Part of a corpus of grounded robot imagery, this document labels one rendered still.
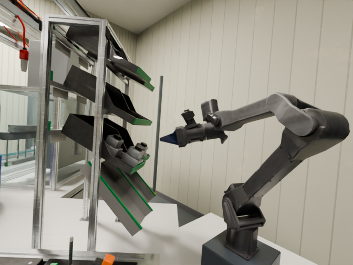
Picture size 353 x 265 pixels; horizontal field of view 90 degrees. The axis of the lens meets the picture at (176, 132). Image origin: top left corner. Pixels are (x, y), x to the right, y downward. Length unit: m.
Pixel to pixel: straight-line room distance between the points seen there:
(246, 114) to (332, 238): 1.96
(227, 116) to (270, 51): 2.00
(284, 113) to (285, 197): 1.96
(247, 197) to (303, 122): 0.21
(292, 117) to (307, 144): 0.05
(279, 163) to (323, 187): 1.81
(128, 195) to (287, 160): 0.58
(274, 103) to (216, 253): 0.36
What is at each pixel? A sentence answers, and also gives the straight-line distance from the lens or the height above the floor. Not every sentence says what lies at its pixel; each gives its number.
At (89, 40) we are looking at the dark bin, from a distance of 0.70.
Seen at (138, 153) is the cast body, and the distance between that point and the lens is 0.63.
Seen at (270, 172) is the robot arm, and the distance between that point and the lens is 0.41.
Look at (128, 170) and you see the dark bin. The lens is 0.60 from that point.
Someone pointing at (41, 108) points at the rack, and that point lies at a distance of 0.68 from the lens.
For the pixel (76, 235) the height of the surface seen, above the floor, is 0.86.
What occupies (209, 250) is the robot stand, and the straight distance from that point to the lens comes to 0.52.
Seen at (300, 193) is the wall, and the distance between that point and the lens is 2.24.
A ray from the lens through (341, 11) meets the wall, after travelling 2.42.
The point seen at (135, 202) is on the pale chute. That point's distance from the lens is 0.77.
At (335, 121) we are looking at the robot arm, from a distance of 0.36.
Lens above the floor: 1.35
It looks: 2 degrees down
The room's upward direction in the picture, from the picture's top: 4 degrees clockwise
